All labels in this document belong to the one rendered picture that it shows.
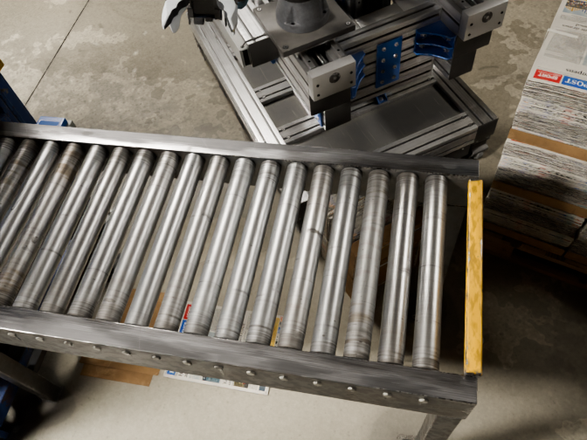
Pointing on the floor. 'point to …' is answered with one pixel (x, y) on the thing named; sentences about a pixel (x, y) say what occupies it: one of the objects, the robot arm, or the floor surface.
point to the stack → (527, 154)
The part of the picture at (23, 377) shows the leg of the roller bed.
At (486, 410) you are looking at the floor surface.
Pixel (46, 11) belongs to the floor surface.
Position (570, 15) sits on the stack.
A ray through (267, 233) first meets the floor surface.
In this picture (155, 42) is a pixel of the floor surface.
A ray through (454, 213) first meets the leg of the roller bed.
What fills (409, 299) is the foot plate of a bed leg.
